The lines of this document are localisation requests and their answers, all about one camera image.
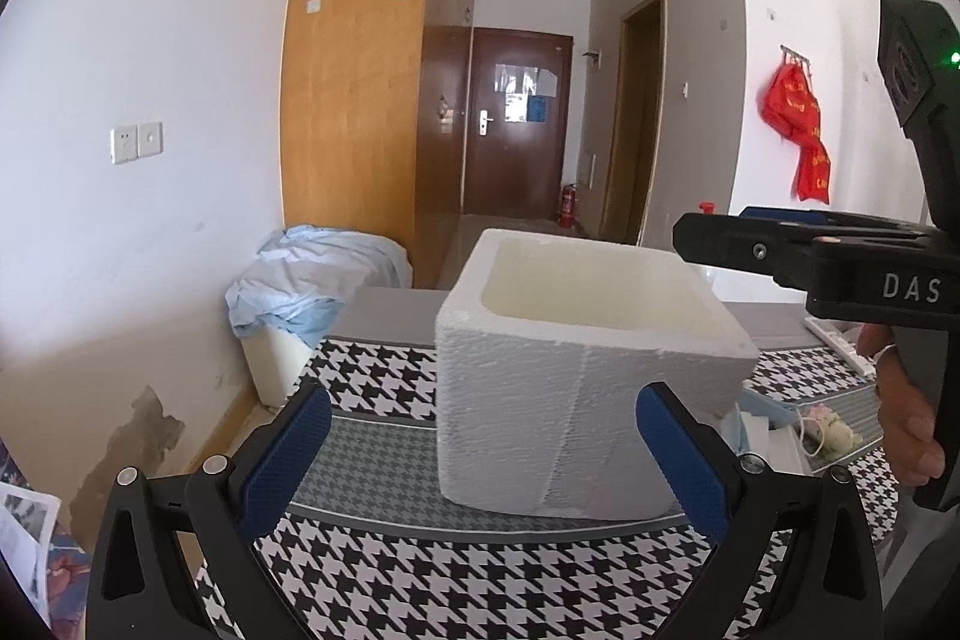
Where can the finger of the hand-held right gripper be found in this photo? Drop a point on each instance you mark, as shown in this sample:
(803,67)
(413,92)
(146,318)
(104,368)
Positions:
(862,226)
(750,246)

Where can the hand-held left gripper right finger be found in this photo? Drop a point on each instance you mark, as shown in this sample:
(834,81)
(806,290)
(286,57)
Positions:
(682,460)

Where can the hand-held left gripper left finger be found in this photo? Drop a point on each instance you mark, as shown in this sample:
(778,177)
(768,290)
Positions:
(289,460)

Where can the stack of blue face masks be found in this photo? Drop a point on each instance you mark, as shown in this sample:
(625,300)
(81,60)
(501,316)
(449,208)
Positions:
(754,434)

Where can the white foam box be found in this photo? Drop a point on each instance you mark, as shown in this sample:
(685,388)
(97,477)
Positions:
(517,400)

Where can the person's right hand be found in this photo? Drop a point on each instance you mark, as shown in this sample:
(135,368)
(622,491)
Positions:
(904,430)

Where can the red plastic bag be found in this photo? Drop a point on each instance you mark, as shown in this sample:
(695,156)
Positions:
(814,171)

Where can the white power strip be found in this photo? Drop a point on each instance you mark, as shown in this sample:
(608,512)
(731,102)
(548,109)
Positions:
(840,344)

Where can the white bin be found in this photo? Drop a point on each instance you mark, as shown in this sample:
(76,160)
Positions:
(274,366)

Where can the red hanging decoration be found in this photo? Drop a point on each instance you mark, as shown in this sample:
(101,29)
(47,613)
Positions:
(787,100)

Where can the houndstooth table mat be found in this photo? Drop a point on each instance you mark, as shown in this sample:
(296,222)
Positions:
(375,580)

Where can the small white plush toy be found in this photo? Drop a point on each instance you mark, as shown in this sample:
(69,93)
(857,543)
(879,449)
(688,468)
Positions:
(832,434)

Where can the red fire extinguisher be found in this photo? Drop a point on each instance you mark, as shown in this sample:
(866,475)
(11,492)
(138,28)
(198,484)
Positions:
(568,206)

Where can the dark wooden door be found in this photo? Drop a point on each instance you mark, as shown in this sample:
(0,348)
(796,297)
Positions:
(517,160)

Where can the blue door notice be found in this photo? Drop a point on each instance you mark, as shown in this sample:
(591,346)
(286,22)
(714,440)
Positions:
(537,109)

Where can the printed paper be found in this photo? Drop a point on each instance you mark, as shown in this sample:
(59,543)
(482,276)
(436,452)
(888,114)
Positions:
(26,535)

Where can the white door notice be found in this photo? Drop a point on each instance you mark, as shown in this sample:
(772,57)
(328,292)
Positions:
(516,79)

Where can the wooden wardrobe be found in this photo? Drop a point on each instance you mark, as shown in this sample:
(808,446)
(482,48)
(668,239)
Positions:
(352,100)

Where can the wooden side door frame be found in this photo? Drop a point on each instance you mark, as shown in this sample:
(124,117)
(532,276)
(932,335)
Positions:
(634,123)

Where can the metal wall hook rack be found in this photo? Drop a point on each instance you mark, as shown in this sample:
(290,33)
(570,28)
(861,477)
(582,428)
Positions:
(795,54)

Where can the white wall socket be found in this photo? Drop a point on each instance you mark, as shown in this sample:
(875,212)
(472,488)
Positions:
(124,144)
(151,139)

